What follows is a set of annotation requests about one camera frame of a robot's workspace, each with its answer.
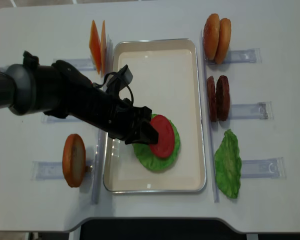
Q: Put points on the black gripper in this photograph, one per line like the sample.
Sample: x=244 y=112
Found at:
x=106 y=111

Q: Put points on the red tomato slice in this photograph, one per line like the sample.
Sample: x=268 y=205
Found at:
x=166 y=137

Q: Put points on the clear plastic holder cheese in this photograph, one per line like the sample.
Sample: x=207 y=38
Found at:
x=82 y=64

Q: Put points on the brown meat patty left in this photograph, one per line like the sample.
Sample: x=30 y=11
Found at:
x=211 y=94

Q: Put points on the clear plastic holder left bread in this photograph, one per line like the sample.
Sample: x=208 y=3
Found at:
x=42 y=170

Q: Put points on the bread bun top rear right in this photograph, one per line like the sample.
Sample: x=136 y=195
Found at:
x=211 y=34

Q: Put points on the clear plastic holder patties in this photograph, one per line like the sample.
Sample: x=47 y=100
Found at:
x=255 y=111

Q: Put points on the clear plastic holder lettuce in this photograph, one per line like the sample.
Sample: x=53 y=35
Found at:
x=272 y=168

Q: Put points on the brown meat patty right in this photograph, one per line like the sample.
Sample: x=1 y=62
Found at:
x=222 y=98

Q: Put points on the clear plastic strip right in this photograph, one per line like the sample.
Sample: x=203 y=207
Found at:
x=215 y=190

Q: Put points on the orange cheese slice right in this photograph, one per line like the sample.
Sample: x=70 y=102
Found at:
x=103 y=48

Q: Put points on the green lettuce leaf on tray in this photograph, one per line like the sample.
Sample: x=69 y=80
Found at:
x=152 y=162

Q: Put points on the clear plastic holder bread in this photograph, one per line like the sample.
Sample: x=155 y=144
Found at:
x=251 y=55
x=42 y=170

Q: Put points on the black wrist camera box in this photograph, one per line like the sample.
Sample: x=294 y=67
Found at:
x=126 y=74

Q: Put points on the bread bun slice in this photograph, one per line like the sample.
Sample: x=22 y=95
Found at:
x=74 y=160
x=225 y=31

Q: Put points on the silver metal tray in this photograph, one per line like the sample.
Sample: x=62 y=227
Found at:
x=166 y=80

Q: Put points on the orange cheese slice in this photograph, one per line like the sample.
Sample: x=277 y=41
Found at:
x=103 y=48
x=95 y=47

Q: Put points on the bread bun slice front left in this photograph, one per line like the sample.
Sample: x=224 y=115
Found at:
x=74 y=160

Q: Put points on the clear plastic strip left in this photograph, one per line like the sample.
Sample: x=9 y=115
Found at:
x=102 y=138

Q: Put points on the clear plastic holder right bread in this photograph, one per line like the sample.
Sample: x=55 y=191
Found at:
x=251 y=55

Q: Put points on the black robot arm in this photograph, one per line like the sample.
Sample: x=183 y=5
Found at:
x=61 y=90

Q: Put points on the clear plastic strip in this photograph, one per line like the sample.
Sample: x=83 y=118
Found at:
x=102 y=138
x=215 y=190

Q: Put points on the bread bun slice rear right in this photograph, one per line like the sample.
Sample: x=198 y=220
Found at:
x=225 y=31

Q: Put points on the orange cheese slice left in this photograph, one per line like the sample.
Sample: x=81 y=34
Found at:
x=95 y=47

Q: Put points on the green lettuce leaf standing right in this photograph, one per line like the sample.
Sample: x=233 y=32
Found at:
x=228 y=164

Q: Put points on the brown meat patty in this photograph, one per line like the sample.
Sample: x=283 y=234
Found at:
x=222 y=98
x=211 y=94

